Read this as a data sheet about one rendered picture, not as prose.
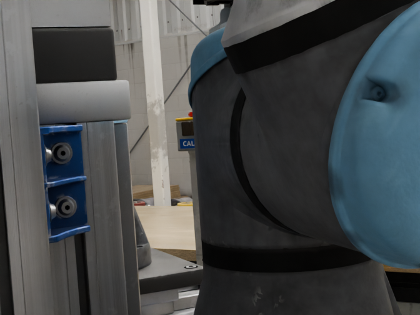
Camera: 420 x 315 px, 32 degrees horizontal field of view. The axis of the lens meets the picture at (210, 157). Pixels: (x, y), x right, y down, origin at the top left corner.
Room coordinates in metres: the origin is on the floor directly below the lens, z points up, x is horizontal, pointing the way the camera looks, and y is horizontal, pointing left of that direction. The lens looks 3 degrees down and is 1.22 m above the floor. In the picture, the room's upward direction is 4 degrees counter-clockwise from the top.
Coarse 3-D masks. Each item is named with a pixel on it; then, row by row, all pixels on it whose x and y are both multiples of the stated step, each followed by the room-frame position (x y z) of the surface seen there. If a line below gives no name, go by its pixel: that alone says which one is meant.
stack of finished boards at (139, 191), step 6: (132, 186) 10.66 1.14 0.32; (138, 186) 10.60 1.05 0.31; (144, 186) 10.53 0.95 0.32; (150, 186) 10.46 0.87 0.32; (174, 186) 10.37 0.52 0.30; (132, 192) 9.69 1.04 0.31; (138, 192) 9.70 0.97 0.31; (144, 192) 9.81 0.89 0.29; (150, 192) 9.88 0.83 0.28; (174, 192) 10.34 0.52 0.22; (138, 198) 9.68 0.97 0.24; (144, 198) 9.78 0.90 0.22
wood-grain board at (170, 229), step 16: (144, 208) 2.74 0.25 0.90; (160, 208) 2.70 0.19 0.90; (176, 208) 2.67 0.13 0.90; (192, 208) 2.63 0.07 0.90; (144, 224) 2.30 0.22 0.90; (160, 224) 2.27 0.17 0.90; (176, 224) 2.25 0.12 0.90; (192, 224) 2.22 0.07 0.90; (160, 240) 1.97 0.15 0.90; (176, 240) 1.95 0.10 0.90; (192, 240) 1.93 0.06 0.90; (176, 256) 1.82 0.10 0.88; (192, 256) 1.79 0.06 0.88; (416, 272) 1.50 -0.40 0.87
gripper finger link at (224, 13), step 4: (224, 8) 1.23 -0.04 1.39; (228, 8) 1.24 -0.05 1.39; (220, 12) 1.23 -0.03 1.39; (224, 12) 1.23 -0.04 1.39; (228, 12) 1.23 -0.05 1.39; (220, 16) 1.23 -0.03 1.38; (224, 16) 1.23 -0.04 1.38; (228, 16) 1.23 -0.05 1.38; (220, 20) 1.23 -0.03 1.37; (224, 20) 1.23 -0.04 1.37; (220, 24) 1.23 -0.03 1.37; (212, 28) 1.22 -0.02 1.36; (216, 28) 1.22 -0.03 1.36
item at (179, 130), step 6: (180, 120) 1.56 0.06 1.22; (186, 120) 1.55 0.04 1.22; (192, 120) 1.54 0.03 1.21; (180, 126) 1.56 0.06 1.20; (180, 132) 1.56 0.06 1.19; (180, 138) 1.56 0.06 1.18; (186, 138) 1.55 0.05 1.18; (192, 138) 1.54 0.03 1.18; (180, 150) 1.56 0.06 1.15; (186, 150) 1.55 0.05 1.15; (192, 150) 1.54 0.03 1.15
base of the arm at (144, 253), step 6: (138, 216) 0.93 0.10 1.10; (138, 222) 0.92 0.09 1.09; (138, 228) 0.92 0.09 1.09; (138, 234) 0.92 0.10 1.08; (144, 234) 0.93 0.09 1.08; (138, 240) 0.92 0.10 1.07; (144, 240) 0.92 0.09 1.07; (138, 246) 0.92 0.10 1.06; (144, 246) 0.91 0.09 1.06; (150, 246) 0.94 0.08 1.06; (138, 252) 0.89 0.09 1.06; (144, 252) 0.91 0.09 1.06; (150, 252) 0.93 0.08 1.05; (138, 258) 0.89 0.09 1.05; (144, 258) 0.90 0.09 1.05; (150, 258) 0.92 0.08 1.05; (138, 264) 0.89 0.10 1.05; (144, 264) 0.90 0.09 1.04
